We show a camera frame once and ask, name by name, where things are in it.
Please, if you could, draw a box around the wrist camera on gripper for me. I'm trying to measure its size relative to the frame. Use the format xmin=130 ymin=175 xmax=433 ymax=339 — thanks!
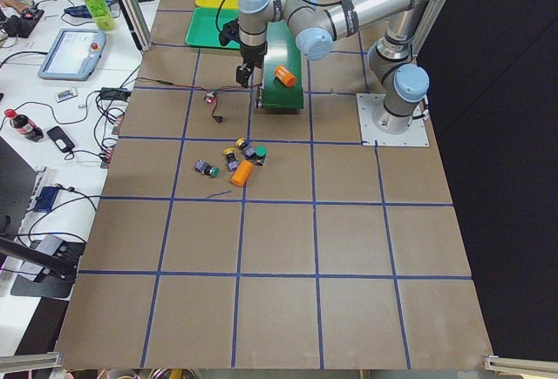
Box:
xmin=218 ymin=18 xmax=240 ymax=47

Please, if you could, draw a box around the orange cylinder with white numbers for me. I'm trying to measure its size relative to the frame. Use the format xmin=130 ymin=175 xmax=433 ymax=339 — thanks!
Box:
xmin=274 ymin=64 xmax=297 ymax=88

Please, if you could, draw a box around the black power adapter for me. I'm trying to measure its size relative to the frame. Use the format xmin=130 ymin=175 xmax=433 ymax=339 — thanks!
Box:
xmin=99 ymin=87 xmax=131 ymax=102

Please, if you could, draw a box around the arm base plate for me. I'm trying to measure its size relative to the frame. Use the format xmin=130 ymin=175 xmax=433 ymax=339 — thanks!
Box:
xmin=356 ymin=93 xmax=430 ymax=147

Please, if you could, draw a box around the yellow push button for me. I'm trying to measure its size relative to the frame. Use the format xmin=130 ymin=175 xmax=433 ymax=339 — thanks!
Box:
xmin=235 ymin=138 xmax=255 ymax=159
xmin=223 ymin=147 xmax=240 ymax=173

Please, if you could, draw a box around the aluminium frame post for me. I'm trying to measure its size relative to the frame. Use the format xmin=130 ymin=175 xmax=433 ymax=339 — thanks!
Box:
xmin=117 ymin=0 xmax=153 ymax=52

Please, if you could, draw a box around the green tray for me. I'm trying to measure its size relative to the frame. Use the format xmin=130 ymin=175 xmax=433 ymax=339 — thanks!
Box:
xmin=184 ymin=7 xmax=240 ymax=51

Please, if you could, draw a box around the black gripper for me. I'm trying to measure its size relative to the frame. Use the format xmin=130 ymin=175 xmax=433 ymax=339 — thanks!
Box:
xmin=235 ymin=41 xmax=267 ymax=88

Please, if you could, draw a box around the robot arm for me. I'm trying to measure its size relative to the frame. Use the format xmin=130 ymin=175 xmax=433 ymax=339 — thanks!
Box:
xmin=231 ymin=0 xmax=446 ymax=90

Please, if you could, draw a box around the plain orange cylinder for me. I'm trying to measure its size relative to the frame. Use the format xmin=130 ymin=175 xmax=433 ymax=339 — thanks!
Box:
xmin=230 ymin=160 xmax=254 ymax=187

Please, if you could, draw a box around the small controller circuit board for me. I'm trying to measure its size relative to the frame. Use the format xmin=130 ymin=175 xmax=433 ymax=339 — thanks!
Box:
xmin=204 ymin=91 xmax=218 ymax=104

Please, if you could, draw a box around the lone green push button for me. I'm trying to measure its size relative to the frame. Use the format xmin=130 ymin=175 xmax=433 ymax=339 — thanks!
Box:
xmin=194 ymin=159 xmax=220 ymax=179

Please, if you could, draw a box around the cola bottle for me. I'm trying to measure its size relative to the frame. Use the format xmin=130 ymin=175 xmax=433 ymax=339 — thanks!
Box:
xmin=4 ymin=109 xmax=44 ymax=142

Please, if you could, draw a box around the green conveyor belt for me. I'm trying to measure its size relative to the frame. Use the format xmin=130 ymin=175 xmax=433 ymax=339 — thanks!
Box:
xmin=256 ymin=19 xmax=304 ymax=112

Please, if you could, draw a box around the green drink bottle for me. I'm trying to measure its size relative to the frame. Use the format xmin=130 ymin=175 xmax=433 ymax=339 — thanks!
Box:
xmin=85 ymin=0 xmax=115 ymax=31

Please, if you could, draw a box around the red black power wire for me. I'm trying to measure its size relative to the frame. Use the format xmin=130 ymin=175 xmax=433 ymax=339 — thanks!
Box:
xmin=134 ymin=76 xmax=262 ymax=118

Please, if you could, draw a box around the teach pendant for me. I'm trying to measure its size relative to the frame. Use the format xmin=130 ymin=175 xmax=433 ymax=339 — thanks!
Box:
xmin=37 ymin=29 xmax=106 ymax=81

